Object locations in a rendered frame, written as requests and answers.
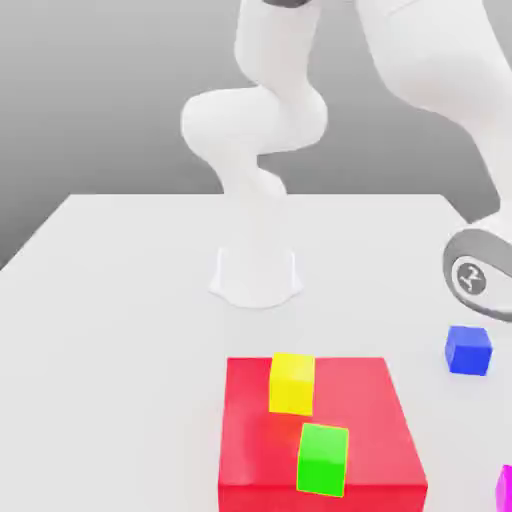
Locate small yellow cube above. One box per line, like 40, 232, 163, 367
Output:
268, 352, 316, 418

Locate small green cube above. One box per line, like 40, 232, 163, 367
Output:
295, 422, 350, 499

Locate small blue cube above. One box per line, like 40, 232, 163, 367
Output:
444, 325, 494, 377

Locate small magenta cube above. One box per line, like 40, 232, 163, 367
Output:
494, 464, 512, 512

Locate large red box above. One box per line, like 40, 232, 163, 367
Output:
217, 356, 429, 512

